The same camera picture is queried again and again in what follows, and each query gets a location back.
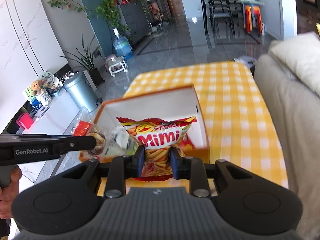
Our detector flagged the hanging wall vine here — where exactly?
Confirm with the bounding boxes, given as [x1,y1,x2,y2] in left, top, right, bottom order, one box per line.
[47,0,88,13]

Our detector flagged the orange stacked stools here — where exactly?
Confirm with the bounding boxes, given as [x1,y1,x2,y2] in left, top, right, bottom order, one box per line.
[243,4,263,36]

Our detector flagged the green leafy vine plant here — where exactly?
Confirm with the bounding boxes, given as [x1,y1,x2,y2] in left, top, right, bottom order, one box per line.
[96,0,131,32]

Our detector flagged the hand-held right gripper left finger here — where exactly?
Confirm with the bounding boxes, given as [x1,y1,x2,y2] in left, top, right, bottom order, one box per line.
[60,146,146,198]

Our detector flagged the red box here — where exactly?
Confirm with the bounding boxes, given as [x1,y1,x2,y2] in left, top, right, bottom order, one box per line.
[15,112,34,131]

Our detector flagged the clear snack bag white label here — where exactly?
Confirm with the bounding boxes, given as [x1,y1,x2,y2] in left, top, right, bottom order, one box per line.
[71,120,138,157]

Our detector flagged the plush flower bouquet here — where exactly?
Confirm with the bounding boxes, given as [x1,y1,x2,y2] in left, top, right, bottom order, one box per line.
[24,79,52,106]

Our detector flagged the round painted fan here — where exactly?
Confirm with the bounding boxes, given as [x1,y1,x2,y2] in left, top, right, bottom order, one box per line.
[38,71,56,86]

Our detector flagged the glass dining table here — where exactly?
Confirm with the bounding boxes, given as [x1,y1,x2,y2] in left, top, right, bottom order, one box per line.
[197,0,265,35]

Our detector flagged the grey cabinet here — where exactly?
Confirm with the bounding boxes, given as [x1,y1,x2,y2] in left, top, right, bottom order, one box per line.
[117,0,152,46]

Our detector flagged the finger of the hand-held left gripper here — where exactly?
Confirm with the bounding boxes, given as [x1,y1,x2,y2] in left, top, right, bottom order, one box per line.
[54,135,98,156]

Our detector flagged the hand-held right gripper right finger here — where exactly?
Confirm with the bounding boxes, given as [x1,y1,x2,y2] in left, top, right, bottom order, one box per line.
[170,147,253,198]

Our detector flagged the beige sofa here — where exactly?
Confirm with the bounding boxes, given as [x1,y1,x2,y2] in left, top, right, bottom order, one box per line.
[253,32,320,232]

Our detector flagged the dark dining chair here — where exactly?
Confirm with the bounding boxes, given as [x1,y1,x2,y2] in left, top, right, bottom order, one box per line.
[204,0,238,34]

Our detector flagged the yellow checkered tablecloth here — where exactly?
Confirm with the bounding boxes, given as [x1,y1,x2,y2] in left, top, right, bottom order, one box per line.
[96,61,288,198]

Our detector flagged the long-leaf potted plant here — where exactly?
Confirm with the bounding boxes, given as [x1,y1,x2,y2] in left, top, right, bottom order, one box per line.
[59,35,106,87]

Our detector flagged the white pillow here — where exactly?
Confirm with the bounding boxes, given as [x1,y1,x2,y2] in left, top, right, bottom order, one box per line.
[268,32,320,98]

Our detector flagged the blue water jug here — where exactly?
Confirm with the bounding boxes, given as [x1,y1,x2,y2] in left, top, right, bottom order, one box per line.
[112,28,134,60]

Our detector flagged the red yellow stick snack bag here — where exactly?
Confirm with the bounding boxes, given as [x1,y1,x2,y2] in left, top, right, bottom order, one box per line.
[116,116,198,182]

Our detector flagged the silver trash can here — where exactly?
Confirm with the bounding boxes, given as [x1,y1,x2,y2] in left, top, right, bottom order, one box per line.
[62,71,99,113]

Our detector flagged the person's left hand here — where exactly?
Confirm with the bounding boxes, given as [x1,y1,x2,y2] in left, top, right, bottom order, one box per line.
[0,166,22,220]

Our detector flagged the brown plush doll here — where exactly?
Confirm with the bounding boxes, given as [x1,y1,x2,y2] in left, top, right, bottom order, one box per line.
[149,2,163,23]

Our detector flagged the white marble media cabinet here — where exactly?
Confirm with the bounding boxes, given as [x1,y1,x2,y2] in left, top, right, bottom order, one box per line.
[0,89,84,183]

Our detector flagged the white rolling stool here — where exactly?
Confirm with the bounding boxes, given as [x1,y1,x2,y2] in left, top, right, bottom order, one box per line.
[104,54,129,78]

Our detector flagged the orange cardboard box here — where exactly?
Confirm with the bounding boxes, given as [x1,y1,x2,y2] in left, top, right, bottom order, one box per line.
[79,85,211,164]

